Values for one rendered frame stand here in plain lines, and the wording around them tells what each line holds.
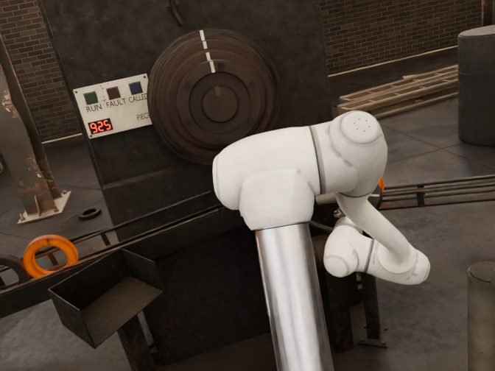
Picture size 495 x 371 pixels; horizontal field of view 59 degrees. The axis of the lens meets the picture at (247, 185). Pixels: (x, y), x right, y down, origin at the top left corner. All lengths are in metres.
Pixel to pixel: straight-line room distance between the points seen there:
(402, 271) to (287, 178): 0.61
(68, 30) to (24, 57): 6.16
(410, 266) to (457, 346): 0.80
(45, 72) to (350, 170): 7.21
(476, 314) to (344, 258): 0.50
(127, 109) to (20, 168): 2.78
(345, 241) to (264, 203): 0.57
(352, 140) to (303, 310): 0.30
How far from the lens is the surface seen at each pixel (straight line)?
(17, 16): 7.83
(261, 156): 0.76
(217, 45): 1.51
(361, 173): 0.80
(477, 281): 1.50
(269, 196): 0.75
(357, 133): 0.75
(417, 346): 2.02
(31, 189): 4.40
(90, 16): 1.67
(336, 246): 1.28
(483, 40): 3.87
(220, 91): 1.45
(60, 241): 1.73
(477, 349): 1.66
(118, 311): 1.47
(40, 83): 7.82
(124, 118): 1.67
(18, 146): 4.31
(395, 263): 1.26
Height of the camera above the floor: 1.38
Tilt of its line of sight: 22 degrees down
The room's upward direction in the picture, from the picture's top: 12 degrees counter-clockwise
